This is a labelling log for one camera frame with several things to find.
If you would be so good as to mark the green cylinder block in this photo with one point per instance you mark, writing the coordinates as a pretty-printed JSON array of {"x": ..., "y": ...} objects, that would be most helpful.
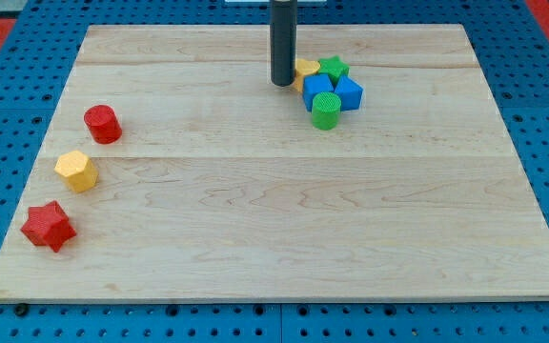
[{"x": 325, "y": 110}]

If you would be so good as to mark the blue cube block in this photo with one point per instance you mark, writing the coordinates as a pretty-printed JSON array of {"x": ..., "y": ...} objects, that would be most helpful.
[{"x": 312, "y": 86}]

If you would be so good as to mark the light wooden board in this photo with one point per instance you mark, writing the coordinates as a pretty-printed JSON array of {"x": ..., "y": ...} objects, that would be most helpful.
[{"x": 220, "y": 190}]

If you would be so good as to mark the blue triangle block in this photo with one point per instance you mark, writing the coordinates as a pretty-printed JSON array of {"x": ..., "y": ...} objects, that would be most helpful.
[{"x": 349, "y": 92}]

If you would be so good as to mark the yellow heart block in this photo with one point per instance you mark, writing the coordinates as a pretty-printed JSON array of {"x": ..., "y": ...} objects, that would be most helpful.
[{"x": 304, "y": 68}]

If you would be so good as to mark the green star block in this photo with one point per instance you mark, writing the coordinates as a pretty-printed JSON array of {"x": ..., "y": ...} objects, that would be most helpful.
[{"x": 334, "y": 67}]

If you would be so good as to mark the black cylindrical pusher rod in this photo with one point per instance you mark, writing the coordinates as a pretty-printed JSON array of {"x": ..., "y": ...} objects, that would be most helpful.
[{"x": 282, "y": 41}]

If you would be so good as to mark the red cylinder block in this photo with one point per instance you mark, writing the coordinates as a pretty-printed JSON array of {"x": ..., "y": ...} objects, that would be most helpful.
[{"x": 102, "y": 124}]

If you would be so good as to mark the yellow hexagon block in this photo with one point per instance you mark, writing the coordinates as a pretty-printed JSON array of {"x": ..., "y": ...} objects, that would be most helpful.
[{"x": 76, "y": 171}]

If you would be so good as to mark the red star block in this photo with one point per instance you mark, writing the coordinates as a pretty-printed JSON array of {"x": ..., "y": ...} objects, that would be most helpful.
[{"x": 48, "y": 225}]

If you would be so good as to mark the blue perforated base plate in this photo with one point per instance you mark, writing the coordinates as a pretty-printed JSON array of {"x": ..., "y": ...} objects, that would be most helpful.
[{"x": 36, "y": 60}]

